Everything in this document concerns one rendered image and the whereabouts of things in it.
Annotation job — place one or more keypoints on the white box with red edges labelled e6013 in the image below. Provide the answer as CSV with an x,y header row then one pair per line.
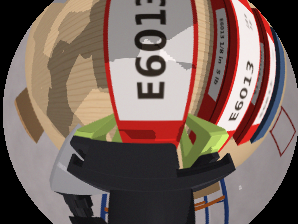
x,y
150,55

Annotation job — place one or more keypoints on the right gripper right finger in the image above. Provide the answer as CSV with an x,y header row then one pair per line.
x,y
209,138

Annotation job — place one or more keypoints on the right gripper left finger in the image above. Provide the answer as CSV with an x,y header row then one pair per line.
x,y
98,130

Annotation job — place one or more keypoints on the white box with red trim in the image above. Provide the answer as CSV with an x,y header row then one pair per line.
x,y
234,67

